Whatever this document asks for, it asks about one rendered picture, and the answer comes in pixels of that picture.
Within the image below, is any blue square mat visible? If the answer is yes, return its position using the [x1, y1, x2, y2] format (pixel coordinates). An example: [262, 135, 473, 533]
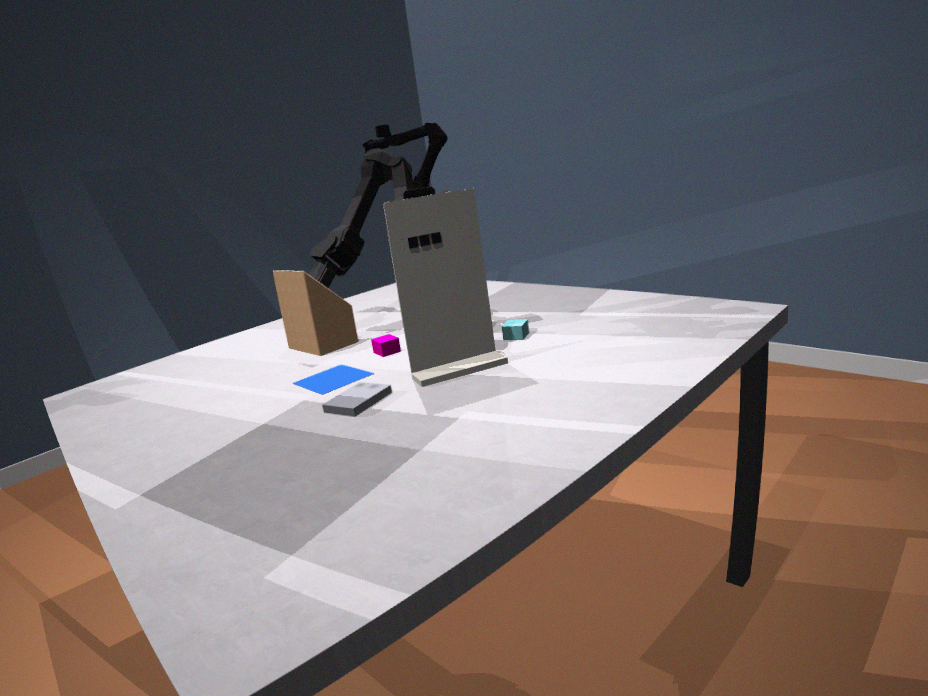
[293, 365, 374, 395]

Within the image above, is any small magenta block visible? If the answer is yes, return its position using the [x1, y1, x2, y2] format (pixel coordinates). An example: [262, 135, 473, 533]
[371, 334, 401, 357]

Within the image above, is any small teal block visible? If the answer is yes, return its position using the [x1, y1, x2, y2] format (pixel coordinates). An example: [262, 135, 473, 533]
[502, 319, 530, 340]

